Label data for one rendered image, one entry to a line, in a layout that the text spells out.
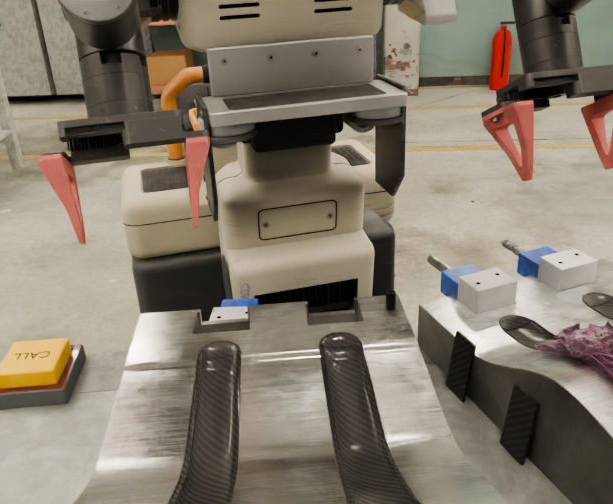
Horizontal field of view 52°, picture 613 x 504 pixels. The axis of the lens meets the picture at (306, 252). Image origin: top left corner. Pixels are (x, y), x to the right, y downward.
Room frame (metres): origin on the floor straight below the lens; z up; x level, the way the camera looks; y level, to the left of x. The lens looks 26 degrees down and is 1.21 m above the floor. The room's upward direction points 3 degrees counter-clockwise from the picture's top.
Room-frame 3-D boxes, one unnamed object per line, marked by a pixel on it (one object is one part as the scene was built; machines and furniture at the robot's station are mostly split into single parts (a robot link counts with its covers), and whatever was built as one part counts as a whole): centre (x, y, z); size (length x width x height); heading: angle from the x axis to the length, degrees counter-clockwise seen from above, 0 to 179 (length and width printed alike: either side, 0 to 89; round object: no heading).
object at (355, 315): (0.52, -0.02, 0.87); 0.05 x 0.05 x 0.04; 3
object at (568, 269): (0.67, -0.28, 0.86); 0.13 x 0.05 x 0.05; 20
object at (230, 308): (0.63, 0.08, 0.83); 0.13 x 0.05 x 0.05; 177
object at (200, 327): (0.52, 0.08, 0.87); 0.05 x 0.05 x 0.04; 3
